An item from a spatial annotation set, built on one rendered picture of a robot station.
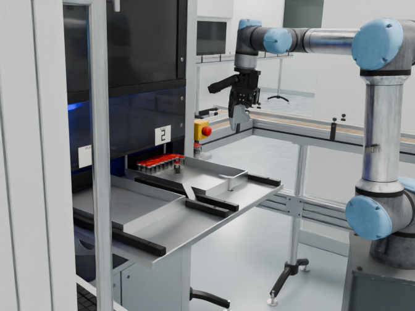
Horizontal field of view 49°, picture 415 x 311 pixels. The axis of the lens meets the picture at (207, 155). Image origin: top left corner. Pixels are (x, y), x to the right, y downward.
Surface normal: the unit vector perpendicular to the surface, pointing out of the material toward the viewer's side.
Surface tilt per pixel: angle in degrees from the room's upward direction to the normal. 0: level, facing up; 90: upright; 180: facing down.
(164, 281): 90
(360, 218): 98
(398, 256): 73
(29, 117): 90
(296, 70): 90
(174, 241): 0
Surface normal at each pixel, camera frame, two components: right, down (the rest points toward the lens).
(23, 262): 0.73, 0.22
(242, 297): 0.04, -0.96
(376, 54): -0.79, 0.01
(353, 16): -0.56, 0.21
